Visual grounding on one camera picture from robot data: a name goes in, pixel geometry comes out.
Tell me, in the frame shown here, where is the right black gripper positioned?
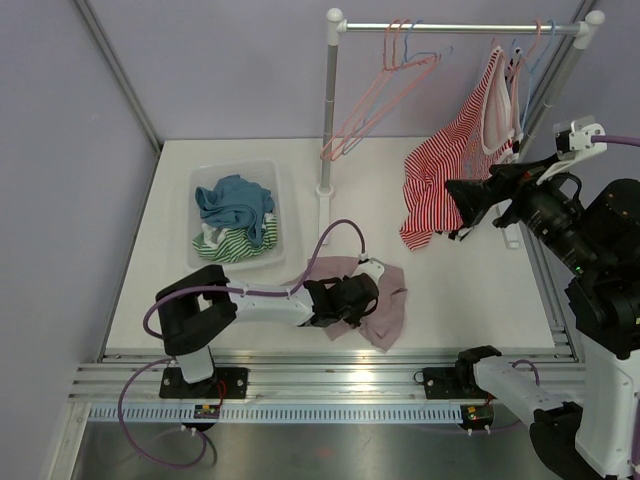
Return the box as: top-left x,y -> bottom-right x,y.
446,149 -> 606,275

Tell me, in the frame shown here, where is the mauve tank top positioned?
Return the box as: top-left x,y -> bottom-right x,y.
308,256 -> 407,351

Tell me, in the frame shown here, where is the pink hanger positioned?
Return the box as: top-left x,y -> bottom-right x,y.
319,18 -> 436,161
329,18 -> 441,159
506,19 -> 542,74

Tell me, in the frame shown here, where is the green striped tank top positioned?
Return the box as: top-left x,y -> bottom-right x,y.
191,213 -> 278,264

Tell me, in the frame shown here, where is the blue hanger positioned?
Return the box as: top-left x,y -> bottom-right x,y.
402,19 -> 454,66
520,19 -> 557,131

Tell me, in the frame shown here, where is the teal tank top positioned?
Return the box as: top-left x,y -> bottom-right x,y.
194,174 -> 275,244

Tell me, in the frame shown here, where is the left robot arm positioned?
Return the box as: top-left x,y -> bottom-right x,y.
143,260 -> 385,400

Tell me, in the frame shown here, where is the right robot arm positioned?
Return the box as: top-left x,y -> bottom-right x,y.
415,157 -> 639,479

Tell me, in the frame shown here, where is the red striped tank top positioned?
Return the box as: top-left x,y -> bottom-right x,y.
399,46 -> 522,251

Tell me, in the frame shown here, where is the black white striped garment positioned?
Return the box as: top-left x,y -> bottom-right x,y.
436,227 -> 473,242

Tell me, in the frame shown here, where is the translucent plastic basket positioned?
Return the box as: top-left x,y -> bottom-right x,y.
185,158 -> 288,271

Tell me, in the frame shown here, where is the white clothes rack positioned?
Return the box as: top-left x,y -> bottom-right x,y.
316,1 -> 605,245

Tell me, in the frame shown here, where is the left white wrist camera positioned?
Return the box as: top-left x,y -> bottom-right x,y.
351,258 -> 385,283

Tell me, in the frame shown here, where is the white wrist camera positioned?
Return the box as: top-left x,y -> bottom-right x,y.
537,116 -> 607,185
351,258 -> 385,283

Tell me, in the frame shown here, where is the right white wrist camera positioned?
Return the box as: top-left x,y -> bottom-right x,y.
537,116 -> 607,185

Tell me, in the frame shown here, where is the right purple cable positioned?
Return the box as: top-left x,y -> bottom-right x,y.
589,133 -> 640,149

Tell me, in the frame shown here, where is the aluminium mounting rail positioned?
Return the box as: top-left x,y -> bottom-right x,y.
67,319 -> 596,406

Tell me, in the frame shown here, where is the white slotted cable duct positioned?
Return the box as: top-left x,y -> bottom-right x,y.
89,403 -> 462,424

